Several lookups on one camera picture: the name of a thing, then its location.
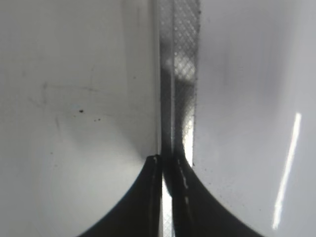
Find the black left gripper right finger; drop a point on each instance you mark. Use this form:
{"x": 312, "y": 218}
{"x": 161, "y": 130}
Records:
{"x": 195, "y": 211}

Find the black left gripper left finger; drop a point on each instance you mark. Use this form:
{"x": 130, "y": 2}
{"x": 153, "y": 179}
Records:
{"x": 137, "y": 214}

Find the white board with grey frame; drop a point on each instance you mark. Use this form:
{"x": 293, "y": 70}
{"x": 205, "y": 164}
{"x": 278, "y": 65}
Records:
{"x": 238, "y": 99}

